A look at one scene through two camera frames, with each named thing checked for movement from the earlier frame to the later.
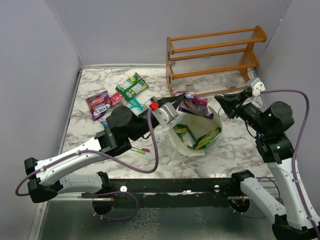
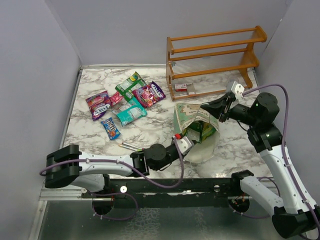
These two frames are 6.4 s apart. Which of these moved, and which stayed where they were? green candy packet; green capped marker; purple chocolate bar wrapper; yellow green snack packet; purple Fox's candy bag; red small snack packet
Moved: yellow green snack packet; purple chocolate bar wrapper
Stayed: green capped marker; green candy packet; purple Fox's candy bag; red small snack packet
